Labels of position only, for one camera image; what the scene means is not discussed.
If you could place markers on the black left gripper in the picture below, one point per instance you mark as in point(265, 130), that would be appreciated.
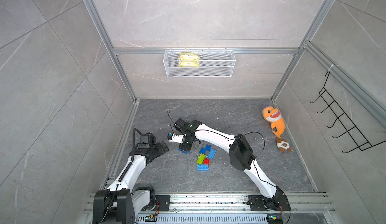
point(160, 150)

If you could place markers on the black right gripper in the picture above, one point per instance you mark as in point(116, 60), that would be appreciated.
point(184, 148)

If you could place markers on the small blue lego brick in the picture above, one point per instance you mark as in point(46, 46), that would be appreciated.
point(206, 149)

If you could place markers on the green lego brick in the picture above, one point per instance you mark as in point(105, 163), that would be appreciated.
point(201, 159)

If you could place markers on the light blue lego brick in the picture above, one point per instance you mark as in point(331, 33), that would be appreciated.
point(211, 154)

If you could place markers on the blue long lego brick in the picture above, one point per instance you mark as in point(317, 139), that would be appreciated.
point(203, 167)

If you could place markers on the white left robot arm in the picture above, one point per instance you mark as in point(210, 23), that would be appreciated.
point(121, 196)

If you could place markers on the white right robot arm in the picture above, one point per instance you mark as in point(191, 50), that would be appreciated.
point(241, 158)

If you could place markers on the yellow packet in basket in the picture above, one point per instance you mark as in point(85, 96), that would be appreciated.
point(187, 59)

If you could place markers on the orange shark plush toy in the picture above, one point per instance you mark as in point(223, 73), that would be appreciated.
point(273, 116)

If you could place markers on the small brown white plush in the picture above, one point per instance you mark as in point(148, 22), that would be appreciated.
point(283, 145)

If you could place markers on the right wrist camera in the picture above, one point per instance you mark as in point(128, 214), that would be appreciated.
point(175, 130)

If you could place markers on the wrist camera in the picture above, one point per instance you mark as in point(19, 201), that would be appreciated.
point(147, 140)
point(175, 130)

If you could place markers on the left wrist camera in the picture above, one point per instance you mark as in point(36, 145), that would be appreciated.
point(147, 140)

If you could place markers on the metal base rail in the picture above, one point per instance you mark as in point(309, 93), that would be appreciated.
point(239, 208)

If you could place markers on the white wire mesh basket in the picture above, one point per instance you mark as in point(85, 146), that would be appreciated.
point(203, 63)

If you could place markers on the aluminium frame rail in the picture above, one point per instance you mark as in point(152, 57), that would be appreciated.
point(122, 140)

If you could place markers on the black wire hook rack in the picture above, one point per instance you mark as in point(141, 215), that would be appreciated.
point(361, 142)

